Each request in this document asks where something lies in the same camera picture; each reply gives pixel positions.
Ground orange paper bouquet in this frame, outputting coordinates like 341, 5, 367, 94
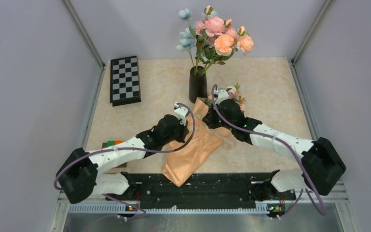
162, 94, 222, 187

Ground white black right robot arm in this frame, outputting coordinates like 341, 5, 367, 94
203, 85, 346, 199

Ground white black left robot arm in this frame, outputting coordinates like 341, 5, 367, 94
54, 102, 195, 204

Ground black cylindrical vase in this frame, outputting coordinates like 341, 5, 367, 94
188, 66, 208, 103

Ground pink orange blue flowers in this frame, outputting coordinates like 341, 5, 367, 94
176, 5, 254, 76

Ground orange curved toy track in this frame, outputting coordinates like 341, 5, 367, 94
102, 140, 127, 168

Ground black grey chessboard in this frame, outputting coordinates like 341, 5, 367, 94
110, 56, 141, 106

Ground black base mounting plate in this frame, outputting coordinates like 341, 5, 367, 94
75, 172, 331, 210

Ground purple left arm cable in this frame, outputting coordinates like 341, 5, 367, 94
53, 102, 196, 221

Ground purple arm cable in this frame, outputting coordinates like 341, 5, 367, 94
211, 84, 328, 217
53, 102, 196, 221

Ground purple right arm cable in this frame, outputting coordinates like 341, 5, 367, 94
211, 84, 328, 217

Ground aluminium frame rail right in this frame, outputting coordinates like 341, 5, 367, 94
291, 0, 335, 66

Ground aluminium frame rail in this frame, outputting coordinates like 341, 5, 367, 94
62, 0, 106, 70
50, 174, 361, 232
291, 0, 335, 66

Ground aluminium frame rail left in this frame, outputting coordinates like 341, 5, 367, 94
62, 0, 106, 70

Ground aluminium front frame rail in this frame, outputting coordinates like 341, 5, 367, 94
50, 174, 361, 232

